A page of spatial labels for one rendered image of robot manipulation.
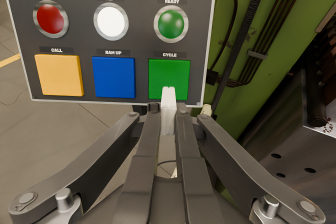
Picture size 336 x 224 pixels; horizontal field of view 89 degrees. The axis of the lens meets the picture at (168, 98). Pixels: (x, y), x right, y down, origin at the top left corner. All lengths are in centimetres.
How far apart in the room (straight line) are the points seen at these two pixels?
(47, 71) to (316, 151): 60
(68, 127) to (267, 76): 143
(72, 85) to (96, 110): 126
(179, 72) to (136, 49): 9
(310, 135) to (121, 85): 42
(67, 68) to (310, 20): 54
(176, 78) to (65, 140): 132
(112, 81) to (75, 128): 127
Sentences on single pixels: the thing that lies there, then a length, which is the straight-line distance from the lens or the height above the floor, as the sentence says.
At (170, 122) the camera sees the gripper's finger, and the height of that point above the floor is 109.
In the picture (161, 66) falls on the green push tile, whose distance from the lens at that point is 31.
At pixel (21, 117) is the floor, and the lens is 188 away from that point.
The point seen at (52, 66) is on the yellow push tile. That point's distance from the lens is 37.
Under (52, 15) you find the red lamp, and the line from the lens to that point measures 36.
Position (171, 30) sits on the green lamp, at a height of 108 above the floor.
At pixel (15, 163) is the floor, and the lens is 165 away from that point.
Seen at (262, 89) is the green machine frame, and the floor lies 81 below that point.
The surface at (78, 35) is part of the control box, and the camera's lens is 35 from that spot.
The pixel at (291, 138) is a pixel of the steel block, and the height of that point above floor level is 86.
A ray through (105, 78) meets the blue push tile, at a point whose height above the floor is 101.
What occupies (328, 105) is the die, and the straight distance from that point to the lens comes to 52.
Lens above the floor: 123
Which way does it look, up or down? 50 degrees down
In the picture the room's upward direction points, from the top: 3 degrees clockwise
